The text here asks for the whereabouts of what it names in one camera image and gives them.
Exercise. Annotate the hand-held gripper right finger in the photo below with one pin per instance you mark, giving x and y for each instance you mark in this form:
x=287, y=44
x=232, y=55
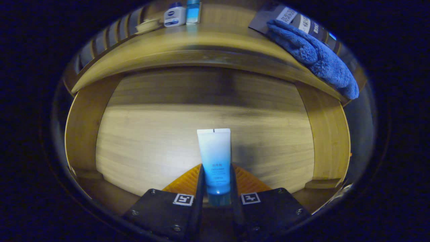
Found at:
x=272, y=210

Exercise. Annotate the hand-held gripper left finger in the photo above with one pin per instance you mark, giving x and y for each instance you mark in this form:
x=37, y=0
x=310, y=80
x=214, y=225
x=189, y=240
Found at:
x=161, y=208

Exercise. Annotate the wooden drawer with black knob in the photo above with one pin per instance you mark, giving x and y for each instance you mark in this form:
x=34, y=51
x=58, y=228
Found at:
x=168, y=141

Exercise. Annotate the blue and white tube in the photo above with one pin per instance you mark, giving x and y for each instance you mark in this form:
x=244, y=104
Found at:
x=215, y=158

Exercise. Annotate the wooden countertop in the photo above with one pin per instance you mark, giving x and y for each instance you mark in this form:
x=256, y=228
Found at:
x=208, y=37

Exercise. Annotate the blue towel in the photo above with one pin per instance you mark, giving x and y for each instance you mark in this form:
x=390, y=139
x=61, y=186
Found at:
x=319, y=60

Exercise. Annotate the beige lidded teacup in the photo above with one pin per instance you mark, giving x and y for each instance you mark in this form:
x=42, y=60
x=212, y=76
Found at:
x=147, y=25

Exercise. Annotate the dark blue book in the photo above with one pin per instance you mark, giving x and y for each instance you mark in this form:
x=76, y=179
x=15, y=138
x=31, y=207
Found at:
x=315, y=31

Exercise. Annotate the white spine book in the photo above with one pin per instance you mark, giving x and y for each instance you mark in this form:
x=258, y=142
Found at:
x=304, y=23

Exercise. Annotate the grey book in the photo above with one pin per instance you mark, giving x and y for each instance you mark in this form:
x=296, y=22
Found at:
x=262, y=16

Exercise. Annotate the white lotion bottle blue cap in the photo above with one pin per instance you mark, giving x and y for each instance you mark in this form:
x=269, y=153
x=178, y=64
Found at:
x=174, y=15

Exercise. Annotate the blue pump bottle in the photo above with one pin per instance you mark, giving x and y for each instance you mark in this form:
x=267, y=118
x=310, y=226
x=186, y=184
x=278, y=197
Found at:
x=193, y=13

